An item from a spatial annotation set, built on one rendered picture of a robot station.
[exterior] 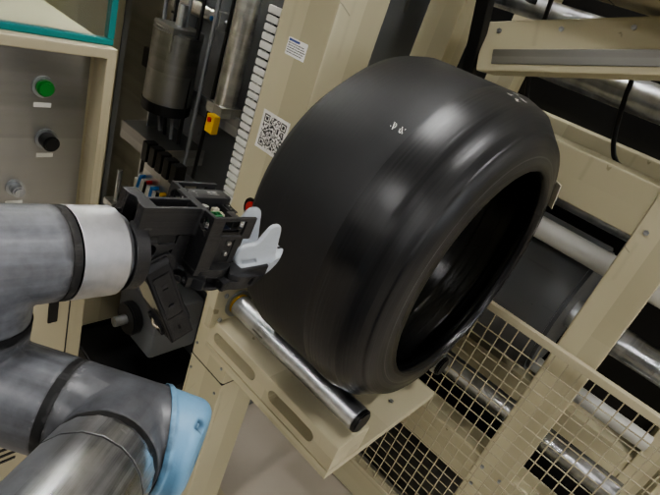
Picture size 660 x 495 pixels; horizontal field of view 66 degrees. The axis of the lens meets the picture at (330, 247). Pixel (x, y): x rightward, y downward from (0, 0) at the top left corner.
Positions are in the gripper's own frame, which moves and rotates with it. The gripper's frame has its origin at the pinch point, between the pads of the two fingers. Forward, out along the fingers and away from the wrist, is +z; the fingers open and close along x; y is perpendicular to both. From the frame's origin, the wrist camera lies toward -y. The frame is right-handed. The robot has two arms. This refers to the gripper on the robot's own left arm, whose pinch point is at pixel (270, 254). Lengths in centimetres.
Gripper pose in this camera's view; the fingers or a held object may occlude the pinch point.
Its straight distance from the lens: 59.4
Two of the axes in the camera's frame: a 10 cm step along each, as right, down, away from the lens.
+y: 4.1, -8.4, -3.6
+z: 6.0, -0.5, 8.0
